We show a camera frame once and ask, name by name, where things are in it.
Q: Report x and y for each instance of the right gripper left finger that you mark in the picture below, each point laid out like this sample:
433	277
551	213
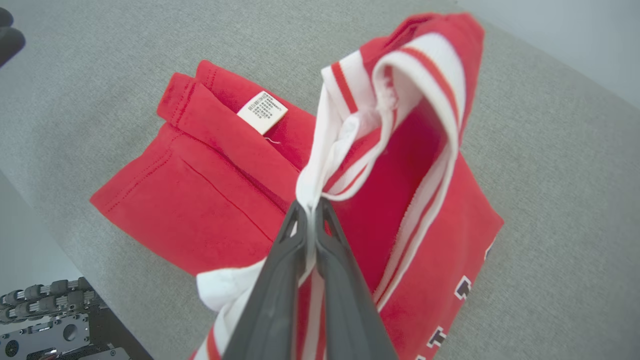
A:
270	315

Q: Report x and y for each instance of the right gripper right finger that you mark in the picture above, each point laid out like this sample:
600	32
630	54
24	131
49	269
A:
350	320

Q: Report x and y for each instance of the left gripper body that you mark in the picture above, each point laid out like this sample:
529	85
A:
10	45

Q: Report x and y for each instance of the black robot base chassis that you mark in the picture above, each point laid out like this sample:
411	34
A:
60	330

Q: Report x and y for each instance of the red white sleeved shirt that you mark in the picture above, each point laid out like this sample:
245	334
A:
200	200

